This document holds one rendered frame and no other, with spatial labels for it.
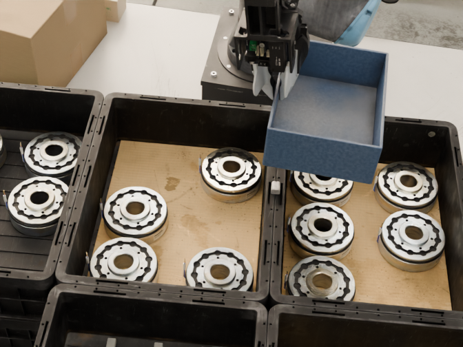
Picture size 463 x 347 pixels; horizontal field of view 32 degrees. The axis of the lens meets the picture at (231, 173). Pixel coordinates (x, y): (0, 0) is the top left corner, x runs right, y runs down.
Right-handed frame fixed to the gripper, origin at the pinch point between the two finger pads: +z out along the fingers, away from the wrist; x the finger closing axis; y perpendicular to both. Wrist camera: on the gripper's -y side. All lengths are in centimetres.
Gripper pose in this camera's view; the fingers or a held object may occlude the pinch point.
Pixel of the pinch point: (277, 87)
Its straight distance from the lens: 112.6
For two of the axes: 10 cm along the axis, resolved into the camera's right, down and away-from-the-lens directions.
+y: -2.1, 7.1, -6.7
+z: 0.9, 7.0, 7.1
